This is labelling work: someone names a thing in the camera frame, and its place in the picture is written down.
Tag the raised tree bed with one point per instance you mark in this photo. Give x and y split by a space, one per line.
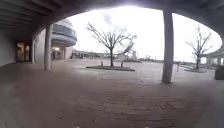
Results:
110 68
196 70

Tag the dark bollard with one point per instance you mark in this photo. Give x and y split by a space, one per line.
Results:
121 63
177 66
101 63

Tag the bare tree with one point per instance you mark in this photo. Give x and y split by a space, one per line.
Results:
111 41
199 46

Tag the distant low buildings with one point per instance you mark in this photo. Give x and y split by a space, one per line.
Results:
86 54

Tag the red brick pavement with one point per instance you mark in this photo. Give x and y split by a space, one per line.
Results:
110 100

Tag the grey building with round tower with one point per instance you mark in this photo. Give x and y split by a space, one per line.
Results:
63 33

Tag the concrete column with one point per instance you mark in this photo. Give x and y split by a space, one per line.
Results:
48 46
168 46

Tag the concrete canopy roof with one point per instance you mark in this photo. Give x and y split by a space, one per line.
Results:
33 10

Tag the row of concrete columns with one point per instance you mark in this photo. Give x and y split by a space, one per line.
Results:
218 61

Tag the dark rubbish bin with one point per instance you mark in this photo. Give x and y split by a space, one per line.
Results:
220 72

